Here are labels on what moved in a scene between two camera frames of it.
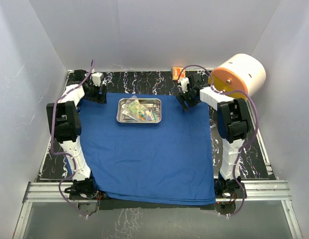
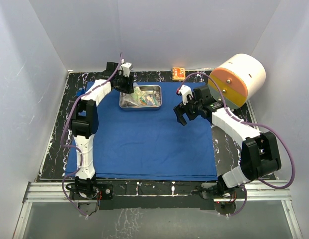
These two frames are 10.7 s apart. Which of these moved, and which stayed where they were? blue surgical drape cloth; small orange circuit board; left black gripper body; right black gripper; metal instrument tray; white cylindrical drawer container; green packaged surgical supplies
Moved: blue surgical drape cloth; left black gripper body; metal instrument tray; green packaged surgical supplies; right black gripper
Stayed: white cylindrical drawer container; small orange circuit board
